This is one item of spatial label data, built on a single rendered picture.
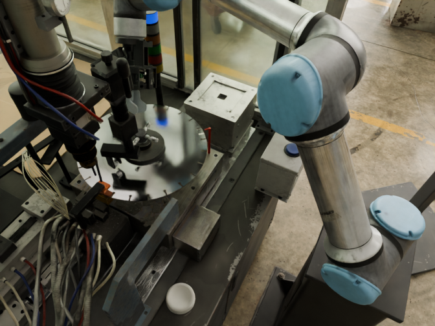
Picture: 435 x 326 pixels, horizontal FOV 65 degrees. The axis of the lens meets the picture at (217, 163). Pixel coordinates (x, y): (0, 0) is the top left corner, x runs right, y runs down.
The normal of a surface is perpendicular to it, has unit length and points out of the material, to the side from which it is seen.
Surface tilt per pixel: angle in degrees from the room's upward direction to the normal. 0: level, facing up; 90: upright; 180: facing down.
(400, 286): 0
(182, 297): 0
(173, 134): 0
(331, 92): 58
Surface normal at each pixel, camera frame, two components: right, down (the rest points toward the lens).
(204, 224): 0.04, -0.63
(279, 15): -0.49, 0.04
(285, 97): -0.74, 0.43
